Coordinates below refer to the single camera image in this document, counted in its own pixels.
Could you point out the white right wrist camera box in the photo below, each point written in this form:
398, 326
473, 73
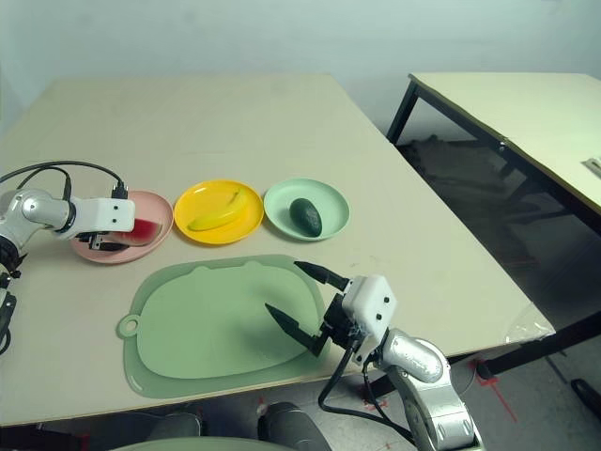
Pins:
371, 305

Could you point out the green silicone cutting mat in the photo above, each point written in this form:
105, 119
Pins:
206, 319

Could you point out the yellow banana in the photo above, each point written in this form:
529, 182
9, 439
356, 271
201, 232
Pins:
218, 218

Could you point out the grey robot torso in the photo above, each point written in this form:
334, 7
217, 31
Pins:
220, 445

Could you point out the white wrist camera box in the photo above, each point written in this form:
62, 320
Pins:
371, 305
103, 213

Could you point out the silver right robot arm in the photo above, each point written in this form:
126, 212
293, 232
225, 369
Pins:
422, 371

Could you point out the grey robot right leg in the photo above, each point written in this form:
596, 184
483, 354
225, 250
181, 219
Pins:
288, 425

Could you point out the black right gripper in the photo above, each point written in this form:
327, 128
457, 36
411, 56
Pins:
340, 326

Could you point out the grey robot leg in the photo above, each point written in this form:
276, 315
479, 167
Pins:
288, 425
174, 425

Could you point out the black metal table frame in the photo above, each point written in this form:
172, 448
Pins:
540, 345

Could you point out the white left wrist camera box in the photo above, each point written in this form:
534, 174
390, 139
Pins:
103, 213

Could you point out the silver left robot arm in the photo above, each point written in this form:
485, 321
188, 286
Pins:
33, 211

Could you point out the beige side table black legs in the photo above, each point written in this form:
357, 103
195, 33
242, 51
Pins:
526, 108

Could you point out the clear plastic corner film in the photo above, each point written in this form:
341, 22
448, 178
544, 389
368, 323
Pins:
530, 326

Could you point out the pink round plate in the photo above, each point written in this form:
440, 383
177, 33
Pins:
98, 253

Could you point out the yellow round plate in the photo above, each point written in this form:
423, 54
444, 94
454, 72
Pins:
216, 235

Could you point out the grey robot left leg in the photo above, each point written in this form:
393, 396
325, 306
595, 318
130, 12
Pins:
174, 425

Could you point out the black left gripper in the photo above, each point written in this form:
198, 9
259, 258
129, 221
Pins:
91, 238

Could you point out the mint green round plate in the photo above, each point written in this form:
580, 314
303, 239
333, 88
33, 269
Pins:
282, 211

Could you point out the red watermelon slice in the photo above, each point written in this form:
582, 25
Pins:
145, 230

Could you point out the dark green avocado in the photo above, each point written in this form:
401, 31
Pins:
306, 217

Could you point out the grey flat metal piece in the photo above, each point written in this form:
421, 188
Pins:
592, 166

